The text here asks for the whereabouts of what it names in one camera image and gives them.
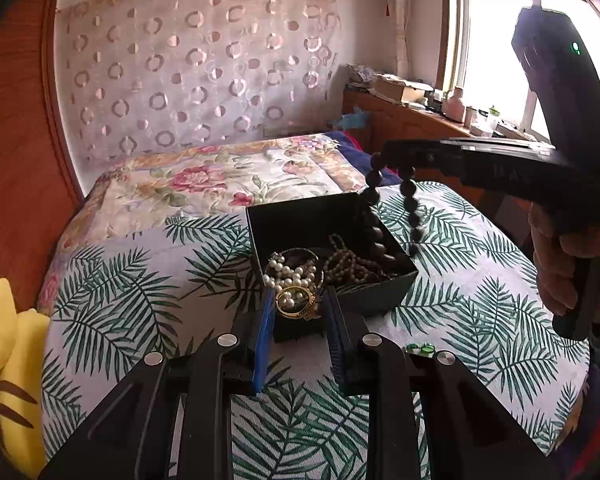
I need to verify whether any floral quilt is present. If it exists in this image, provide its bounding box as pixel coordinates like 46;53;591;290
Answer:
36;132;372;313

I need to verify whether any brown wooden bead necklace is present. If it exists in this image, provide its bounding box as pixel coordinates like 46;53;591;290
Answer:
357;152;427;273

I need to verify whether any open cardboard box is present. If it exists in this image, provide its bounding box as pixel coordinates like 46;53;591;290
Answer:
374;76;434;107

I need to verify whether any black square box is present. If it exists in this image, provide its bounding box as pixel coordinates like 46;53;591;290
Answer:
245;191;420;344

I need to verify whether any yellow plush toy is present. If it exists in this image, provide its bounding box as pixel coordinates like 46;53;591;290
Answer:
0;276;52;467

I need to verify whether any blue cloth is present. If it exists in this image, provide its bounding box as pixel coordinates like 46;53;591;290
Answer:
329;109;372;132

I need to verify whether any leaf print bed sheet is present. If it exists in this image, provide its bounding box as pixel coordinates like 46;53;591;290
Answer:
40;180;597;480

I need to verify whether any tan small bead necklace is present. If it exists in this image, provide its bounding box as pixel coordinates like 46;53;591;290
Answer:
324;233;397;284

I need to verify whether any dark blue blanket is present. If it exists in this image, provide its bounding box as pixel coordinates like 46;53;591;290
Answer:
324;129;398;187

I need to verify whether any gold bangle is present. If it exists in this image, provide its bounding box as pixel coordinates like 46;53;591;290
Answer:
274;285;327;320

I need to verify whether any patterned cloth pile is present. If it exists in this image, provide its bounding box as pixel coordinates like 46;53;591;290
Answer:
346;63;388;87

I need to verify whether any person's right hand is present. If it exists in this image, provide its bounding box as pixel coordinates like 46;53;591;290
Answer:
527;203;600;325

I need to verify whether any floral window curtain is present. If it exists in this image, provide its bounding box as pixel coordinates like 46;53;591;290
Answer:
374;0;414;82

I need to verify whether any circle pattern wall curtain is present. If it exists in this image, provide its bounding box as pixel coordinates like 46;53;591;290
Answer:
54;0;344;167

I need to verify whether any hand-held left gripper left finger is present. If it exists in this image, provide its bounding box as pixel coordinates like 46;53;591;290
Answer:
37;287;276;480

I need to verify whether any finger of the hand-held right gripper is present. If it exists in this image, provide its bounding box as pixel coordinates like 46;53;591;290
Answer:
382;146;481;185
384;138;481;152

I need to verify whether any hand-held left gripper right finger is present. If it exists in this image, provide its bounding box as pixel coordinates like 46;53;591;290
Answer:
325;285;557;480

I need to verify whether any long wooden cabinet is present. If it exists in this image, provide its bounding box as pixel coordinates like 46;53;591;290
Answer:
342;87;558;162

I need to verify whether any window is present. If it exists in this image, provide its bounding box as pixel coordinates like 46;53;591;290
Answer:
442;0;600;147

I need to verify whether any pink kettle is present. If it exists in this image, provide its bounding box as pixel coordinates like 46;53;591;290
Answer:
441;86;464;117

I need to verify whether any white pearl necklace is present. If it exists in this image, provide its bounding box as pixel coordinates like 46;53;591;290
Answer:
261;251;322;311

